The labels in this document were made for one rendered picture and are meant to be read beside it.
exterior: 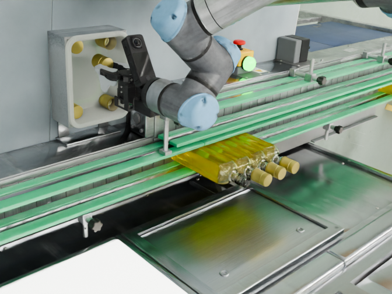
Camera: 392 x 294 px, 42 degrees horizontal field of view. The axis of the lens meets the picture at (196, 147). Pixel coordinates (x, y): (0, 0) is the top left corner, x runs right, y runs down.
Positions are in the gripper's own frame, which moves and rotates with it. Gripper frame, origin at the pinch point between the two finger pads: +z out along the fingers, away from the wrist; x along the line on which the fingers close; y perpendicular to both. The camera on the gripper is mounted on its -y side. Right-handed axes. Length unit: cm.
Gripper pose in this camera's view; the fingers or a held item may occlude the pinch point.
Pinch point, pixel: (105, 64)
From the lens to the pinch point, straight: 126.0
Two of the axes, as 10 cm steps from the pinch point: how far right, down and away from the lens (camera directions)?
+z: -6.8, -3.3, 6.6
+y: -0.6, 9.2, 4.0
